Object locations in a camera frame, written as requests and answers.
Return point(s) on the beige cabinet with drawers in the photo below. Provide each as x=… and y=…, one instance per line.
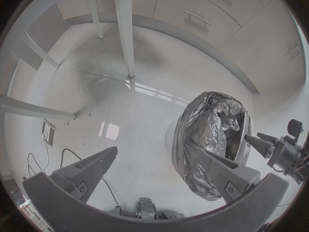
x=217, y=8

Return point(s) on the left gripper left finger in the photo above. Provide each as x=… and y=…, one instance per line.
x=91, y=170

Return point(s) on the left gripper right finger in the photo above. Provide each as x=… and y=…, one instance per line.
x=229, y=175

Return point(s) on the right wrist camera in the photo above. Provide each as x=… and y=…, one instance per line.
x=295, y=128

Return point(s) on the black plastic bag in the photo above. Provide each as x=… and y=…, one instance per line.
x=200, y=129

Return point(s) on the grey white chair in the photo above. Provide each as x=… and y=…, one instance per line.
x=125, y=32

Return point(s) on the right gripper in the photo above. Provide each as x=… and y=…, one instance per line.
x=284, y=156

